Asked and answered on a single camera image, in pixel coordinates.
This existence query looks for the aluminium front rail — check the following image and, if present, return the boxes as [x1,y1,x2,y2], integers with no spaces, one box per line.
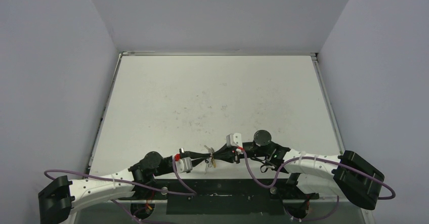
[69,178,372,204]

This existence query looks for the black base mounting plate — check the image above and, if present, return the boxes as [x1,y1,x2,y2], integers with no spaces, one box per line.
[128,179,319,215]

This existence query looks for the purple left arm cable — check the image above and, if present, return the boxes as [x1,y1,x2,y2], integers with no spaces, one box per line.
[44,157,198,224]

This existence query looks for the silver carabiner keyring with rings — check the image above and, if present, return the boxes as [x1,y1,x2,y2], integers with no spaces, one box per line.
[204,145,215,174]

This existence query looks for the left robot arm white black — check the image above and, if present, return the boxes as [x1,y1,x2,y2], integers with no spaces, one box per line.
[38,150,212,223]

